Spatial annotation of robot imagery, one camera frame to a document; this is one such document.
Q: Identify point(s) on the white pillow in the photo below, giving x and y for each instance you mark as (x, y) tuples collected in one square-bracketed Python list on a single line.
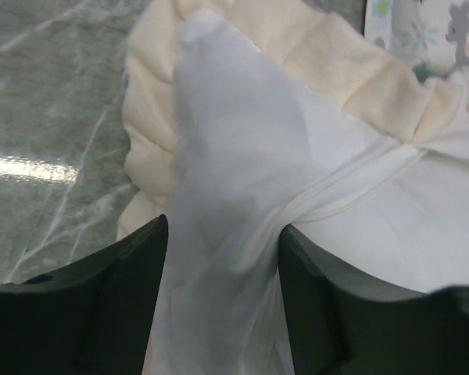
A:
[(385, 190)]

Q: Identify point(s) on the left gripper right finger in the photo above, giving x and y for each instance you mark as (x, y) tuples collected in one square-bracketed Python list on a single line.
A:
[(343, 321)]

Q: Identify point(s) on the grey pillowcase with cream ruffle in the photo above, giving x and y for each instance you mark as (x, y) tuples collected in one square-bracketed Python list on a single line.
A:
[(320, 49)]

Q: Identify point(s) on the animal print pillow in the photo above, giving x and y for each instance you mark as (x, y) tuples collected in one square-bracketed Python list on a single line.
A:
[(432, 37)]

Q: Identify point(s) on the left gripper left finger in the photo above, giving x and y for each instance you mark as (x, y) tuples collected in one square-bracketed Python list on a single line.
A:
[(92, 316)]

